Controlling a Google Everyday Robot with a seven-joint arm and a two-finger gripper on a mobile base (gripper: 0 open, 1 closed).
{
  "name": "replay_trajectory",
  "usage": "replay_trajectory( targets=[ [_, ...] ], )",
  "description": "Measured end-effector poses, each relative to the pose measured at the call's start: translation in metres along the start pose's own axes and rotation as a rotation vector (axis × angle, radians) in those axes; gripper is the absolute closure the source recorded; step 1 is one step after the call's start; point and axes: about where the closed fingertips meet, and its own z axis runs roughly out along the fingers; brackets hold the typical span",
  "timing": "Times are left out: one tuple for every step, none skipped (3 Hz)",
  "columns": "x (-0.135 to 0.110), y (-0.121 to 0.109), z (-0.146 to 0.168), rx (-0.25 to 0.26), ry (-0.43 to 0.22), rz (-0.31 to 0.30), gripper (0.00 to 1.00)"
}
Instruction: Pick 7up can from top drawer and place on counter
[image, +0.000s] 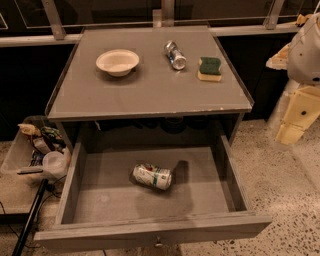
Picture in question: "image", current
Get snack packets in bin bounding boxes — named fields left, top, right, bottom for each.
left=19, top=123, right=66, bottom=166

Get green white 7up can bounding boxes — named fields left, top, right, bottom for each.
left=133, top=163, right=172, bottom=191

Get metal drawer knob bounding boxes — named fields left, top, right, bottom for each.
left=154, top=236, right=164, bottom=248

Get grey cabinet counter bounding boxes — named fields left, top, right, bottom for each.
left=44, top=25, right=255, bottom=154

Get white bowl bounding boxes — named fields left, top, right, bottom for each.
left=96, top=49, right=140, bottom=77

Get green yellow sponge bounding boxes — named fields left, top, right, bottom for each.
left=197, top=57, right=222, bottom=82

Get silver blue soda can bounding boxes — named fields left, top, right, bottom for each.
left=164, top=40, right=186, bottom=70

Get black pole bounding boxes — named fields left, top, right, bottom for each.
left=12, top=179, right=48, bottom=256

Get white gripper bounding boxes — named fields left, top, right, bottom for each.
left=266, top=13, right=320, bottom=145

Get metal railing frame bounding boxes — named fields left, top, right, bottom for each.
left=0, top=0, right=320, bottom=48

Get open grey top drawer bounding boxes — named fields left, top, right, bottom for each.
left=35, top=135, right=272, bottom=252

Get clear plastic cup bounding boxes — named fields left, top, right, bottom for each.
left=42, top=151, right=67, bottom=179

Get yellow object on rail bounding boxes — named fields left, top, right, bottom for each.
left=296, top=14, right=312, bottom=27

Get clear plastic storage bin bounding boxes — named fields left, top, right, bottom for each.
left=0, top=115, right=72, bottom=216

